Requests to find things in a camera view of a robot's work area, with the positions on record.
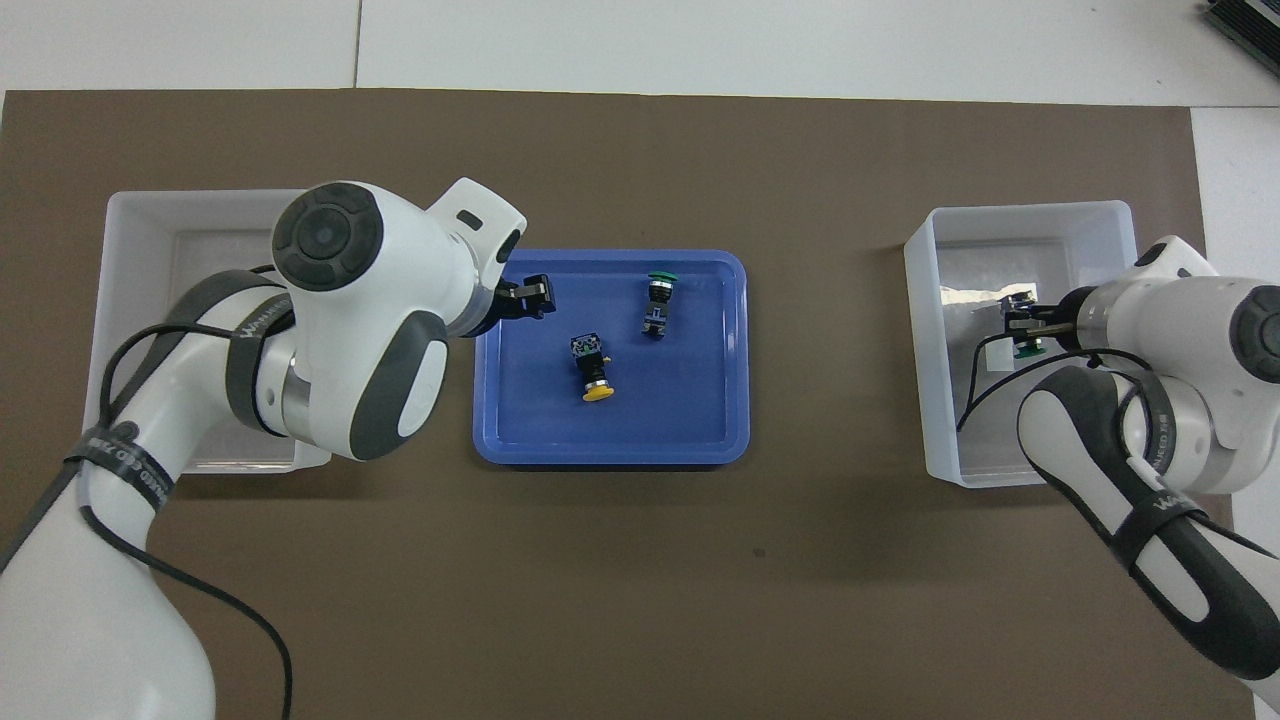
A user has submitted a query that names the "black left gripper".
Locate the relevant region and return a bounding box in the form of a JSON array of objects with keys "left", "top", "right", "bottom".
[{"left": 462, "top": 274, "right": 557, "bottom": 339}]

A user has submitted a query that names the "green push button switch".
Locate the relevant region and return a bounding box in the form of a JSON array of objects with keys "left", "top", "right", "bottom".
[
  {"left": 641, "top": 270, "right": 680, "bottom": 340},
  {"left": 1005, "top": 290, "right": 1043, "bottom": 359}
]

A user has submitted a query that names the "translucent white plastic box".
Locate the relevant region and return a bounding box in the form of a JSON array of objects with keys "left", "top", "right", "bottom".
[
  {"left": 903, "top": 200, "right": 1169, "bottom": 489},
  {"left": 83, "top": 189, "right": 336, "bottom": 475}
]

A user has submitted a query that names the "yellow push button switch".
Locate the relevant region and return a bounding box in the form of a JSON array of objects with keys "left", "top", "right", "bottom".
[{"left": 569, "top": 333, "right": 617, "bottom": 404}]

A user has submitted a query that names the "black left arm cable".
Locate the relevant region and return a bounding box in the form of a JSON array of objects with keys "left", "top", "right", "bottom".
[{"left": 78, "top": 265, "right": 294, "bottom": 720}]

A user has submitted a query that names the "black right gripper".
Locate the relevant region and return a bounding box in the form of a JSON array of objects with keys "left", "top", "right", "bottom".
[{"left": 1003, "top": 292, "right": 1093, "bottom": 349}]

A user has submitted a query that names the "black ribbed metal device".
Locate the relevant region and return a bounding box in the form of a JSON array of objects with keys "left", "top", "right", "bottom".
[{"left": 1200, "top": 0, "right": 1280, "bottom": 63}]

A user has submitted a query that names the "blue plastic tray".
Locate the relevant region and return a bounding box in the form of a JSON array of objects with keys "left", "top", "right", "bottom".
[{"left": 472, "top": 249, "right": 751, "bottom": 467}]

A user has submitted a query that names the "brown paper table mat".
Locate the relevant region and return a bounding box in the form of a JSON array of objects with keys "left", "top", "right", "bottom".
[{"left": 0, "top": 88, "right": 1256, "bottom": 720}]

